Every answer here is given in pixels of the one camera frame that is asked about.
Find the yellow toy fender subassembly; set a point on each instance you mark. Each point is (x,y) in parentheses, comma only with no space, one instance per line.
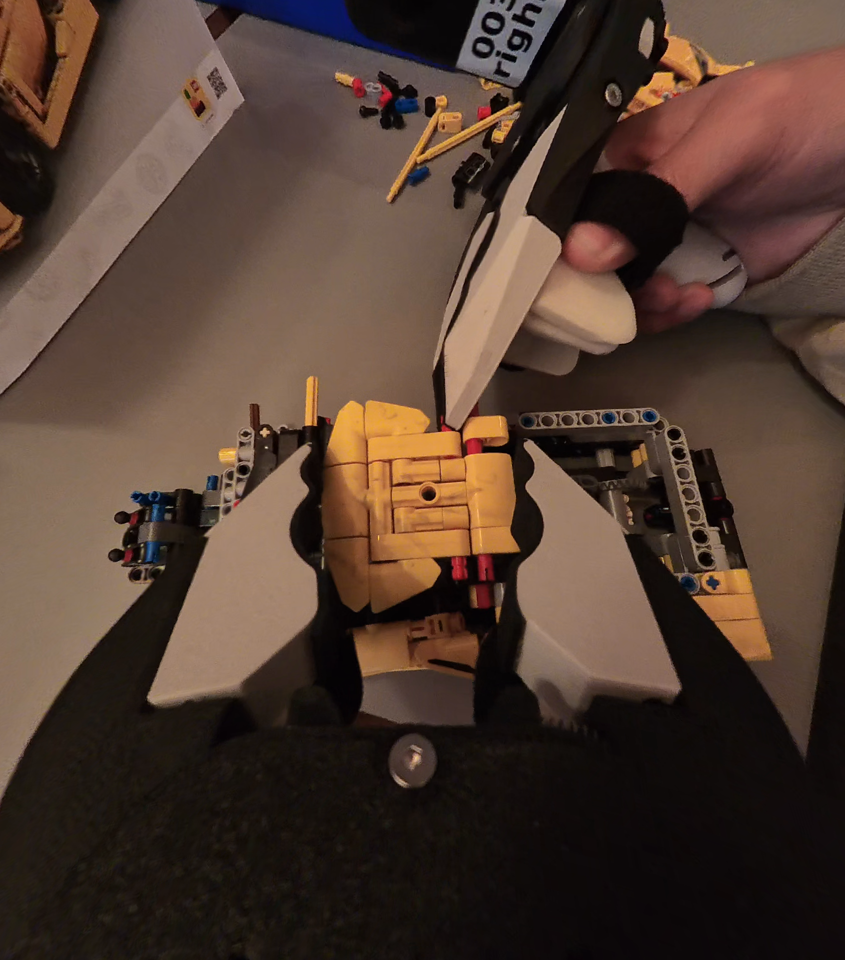
(415,645)

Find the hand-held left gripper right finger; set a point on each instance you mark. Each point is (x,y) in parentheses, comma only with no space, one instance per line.
(595,615)

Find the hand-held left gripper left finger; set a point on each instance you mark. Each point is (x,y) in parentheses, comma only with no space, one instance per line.
(235,615)

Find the toy car instruction booklet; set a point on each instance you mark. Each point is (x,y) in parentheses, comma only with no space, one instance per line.
(93,195)

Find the pile of small toy pieces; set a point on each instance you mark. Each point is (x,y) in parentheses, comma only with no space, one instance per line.
(445,128)

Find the grey desk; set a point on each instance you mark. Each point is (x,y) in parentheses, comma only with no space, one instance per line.
(318,270)

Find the blue plastic bin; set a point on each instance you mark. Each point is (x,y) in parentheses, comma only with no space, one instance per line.
(303,12)

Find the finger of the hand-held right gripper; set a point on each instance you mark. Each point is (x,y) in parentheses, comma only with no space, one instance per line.
(505,285)

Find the person's right forearm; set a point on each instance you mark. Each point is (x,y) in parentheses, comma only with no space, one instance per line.
(843,315)

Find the yellow toy car chassis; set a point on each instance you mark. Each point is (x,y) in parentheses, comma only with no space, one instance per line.
(415,495)

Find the person's right hand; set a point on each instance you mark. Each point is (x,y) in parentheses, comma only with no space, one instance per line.
(798,150)

